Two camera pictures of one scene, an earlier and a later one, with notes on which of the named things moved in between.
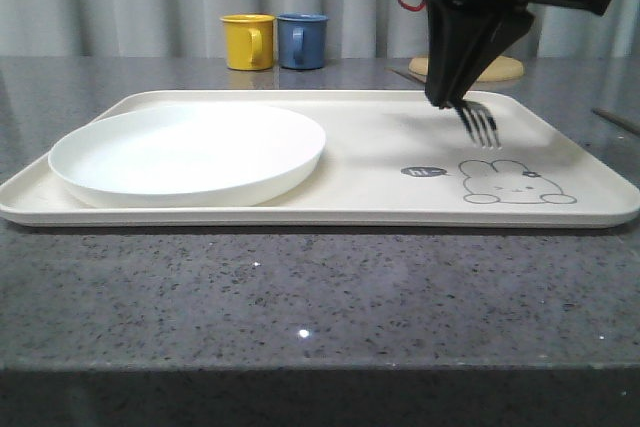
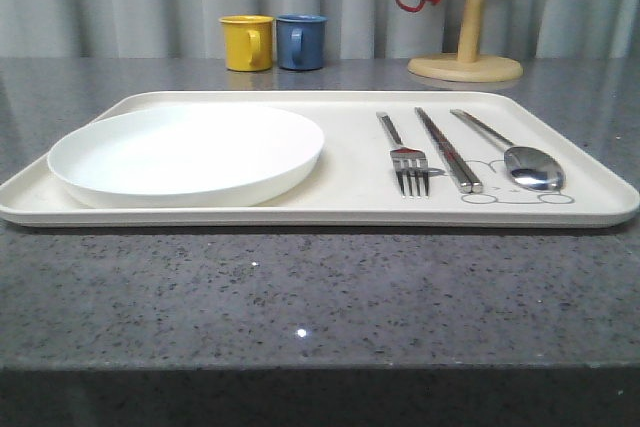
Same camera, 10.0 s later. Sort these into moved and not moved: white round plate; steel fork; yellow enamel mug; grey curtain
Moved: steel fork
Not moved: yellow enamel mug; white round plate; grey curtain
